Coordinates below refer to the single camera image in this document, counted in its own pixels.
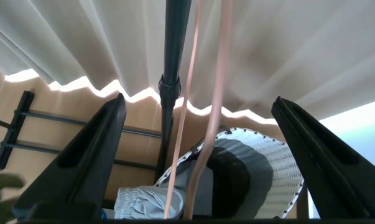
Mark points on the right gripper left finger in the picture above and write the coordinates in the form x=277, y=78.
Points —
x=81, y=165

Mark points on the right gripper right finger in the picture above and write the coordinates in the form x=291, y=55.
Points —
x=339, y=180

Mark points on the green printed shirt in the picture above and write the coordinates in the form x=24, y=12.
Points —
x=0, y=186

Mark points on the white laundry basket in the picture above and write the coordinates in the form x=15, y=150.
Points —
x=280, y=161

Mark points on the pink clothes hanger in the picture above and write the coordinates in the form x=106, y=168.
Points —
x=217, y=93

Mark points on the black clothes rack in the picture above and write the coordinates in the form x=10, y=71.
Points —
x=174, y=46

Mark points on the pale grey shorts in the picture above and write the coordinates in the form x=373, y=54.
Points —
x=143, y=202

